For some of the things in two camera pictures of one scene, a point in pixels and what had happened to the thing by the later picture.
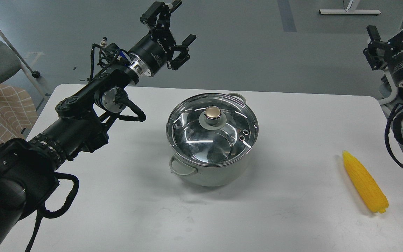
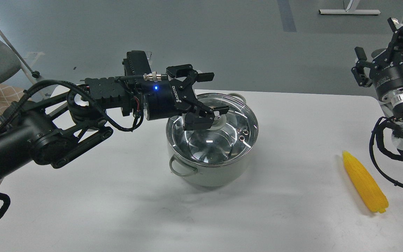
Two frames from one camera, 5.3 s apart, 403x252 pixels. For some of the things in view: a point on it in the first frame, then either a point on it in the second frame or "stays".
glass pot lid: (211, 130) stays
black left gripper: (155, 50) -> (169, 99)
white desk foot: (351, 10) stays
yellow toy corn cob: (372, 194) stays
